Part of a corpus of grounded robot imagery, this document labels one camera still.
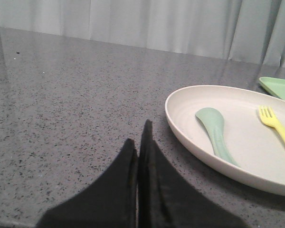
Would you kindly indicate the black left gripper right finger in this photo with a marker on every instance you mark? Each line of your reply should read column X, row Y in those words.
column 167, row 200

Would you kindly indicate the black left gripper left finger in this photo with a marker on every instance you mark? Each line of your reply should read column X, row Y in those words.
column 109, row 202

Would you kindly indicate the beige round plate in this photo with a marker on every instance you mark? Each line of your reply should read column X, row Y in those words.
column 257, row 149

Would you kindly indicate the yellow plastic fork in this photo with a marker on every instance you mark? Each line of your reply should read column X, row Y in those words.
column 268, row 117

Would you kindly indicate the green plastic spoon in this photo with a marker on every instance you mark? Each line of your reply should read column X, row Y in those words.
column 213, row 122

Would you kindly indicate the light green tray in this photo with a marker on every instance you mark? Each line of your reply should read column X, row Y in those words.
column 274, row 86

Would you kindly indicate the white curtain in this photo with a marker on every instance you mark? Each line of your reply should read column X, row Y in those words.
column 250, row 31

